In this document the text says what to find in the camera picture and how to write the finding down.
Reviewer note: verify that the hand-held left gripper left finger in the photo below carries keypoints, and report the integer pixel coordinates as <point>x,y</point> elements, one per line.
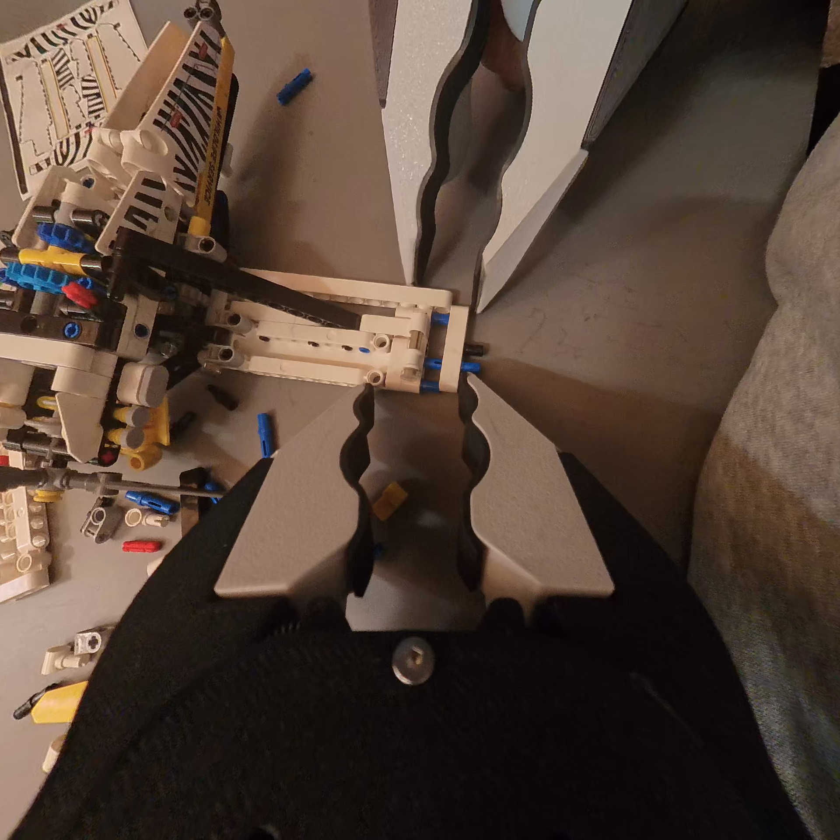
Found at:
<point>289,525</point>

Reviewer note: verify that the small yellow lego connector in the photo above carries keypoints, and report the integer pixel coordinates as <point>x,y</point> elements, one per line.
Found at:
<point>388,502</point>

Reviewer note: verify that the yellow curved lego panel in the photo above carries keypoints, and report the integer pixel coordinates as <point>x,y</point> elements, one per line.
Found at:
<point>59,703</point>

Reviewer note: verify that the person's right hand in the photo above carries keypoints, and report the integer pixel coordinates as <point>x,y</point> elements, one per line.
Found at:
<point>505,62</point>

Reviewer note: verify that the white Lego frame piece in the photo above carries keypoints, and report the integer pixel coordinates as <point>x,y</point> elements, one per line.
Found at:
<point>23,558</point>

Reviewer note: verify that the red lego pin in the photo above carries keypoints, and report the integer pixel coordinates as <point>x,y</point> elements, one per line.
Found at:
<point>140,546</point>

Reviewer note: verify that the white grey lego connector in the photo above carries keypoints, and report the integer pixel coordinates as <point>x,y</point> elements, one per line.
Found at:
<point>85,642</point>

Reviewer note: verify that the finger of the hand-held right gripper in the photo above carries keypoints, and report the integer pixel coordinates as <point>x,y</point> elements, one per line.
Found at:
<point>413,131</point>
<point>558,98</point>

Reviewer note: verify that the zebra print sticker sheet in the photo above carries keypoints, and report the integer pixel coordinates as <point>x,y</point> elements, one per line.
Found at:
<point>59,85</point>

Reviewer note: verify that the white lego pin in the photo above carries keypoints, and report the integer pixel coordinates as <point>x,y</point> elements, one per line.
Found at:
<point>145,520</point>

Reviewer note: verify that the short white lego beam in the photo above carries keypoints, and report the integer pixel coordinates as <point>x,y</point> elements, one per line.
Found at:
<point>455,348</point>

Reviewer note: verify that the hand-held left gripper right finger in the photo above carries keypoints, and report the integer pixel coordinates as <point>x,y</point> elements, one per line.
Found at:
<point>538,525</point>

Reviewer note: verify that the zebra striped lego helicopter model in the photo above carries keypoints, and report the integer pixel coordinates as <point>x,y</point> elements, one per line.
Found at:
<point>308,341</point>

